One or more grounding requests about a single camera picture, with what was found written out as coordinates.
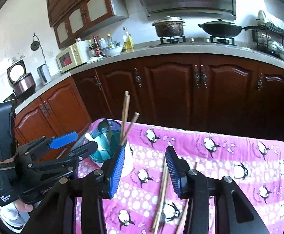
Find white electric kettle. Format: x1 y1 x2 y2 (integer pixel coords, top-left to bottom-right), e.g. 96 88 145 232
37 63 52 86

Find dark wood base cabinets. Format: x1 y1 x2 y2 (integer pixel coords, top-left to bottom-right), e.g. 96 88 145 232
15 53 284 144

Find dark brown chopstick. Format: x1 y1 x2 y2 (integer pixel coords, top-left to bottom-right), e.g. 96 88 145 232
120 112 140 145
120 91 129 144

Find yellow cooking oil bottle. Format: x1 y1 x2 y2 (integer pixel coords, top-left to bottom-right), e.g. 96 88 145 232
122 27 134 52

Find thin brown chopstick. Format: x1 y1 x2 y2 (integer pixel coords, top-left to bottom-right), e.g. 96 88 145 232
123 94 130 136

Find cream microwave oven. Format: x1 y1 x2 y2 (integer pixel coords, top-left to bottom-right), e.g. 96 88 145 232
56 41 90 72

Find white bowl on counter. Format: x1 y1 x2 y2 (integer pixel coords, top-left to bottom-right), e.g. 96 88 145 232
102 45 124 57

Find black dish drying rack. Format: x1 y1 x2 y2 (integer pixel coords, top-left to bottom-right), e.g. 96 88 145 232
252 10 284 57

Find gas stove burners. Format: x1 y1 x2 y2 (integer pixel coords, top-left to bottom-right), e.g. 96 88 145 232
160 35 235 46

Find black wok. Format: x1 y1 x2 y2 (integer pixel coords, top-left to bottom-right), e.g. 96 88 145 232
198 19 264 38

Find speckled cooking pot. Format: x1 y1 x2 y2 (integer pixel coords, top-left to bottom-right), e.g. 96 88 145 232
152 16 185 37

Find silver metal spoon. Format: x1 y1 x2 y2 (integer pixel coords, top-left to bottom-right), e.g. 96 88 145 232
97 119 110 137

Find gloved left hand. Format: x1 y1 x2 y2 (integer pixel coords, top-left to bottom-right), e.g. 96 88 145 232
0 199 34 233

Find white floral utensil holder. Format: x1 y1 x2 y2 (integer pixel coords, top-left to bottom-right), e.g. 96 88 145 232
87 119 134 177

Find wooden upper wall cabinets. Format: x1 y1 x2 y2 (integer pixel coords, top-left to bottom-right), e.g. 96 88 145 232
46 0 129 49

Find brown wooden chopstick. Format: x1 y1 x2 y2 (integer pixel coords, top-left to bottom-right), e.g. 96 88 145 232
175 161 198 234

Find dark sauce bottle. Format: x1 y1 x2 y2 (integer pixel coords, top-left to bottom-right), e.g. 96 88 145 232
93 35 101 57

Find black hanging wall ladle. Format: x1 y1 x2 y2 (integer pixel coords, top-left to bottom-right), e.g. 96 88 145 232
30 33 46 64

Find open rice cooker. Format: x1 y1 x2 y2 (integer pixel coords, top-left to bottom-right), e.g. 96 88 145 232
7 59 36 101

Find light wooden chopstick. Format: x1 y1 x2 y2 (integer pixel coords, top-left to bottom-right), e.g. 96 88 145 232
154 172 172 234
150 159 169 233

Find pink penguin tablecloth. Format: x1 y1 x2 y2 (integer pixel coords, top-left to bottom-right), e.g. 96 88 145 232
75 118 284 234

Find white ceramic spoon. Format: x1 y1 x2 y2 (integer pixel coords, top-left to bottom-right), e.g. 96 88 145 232
84 133 99 143

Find bronze fork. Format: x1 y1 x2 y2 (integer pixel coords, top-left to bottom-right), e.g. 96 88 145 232
108 122 111 144

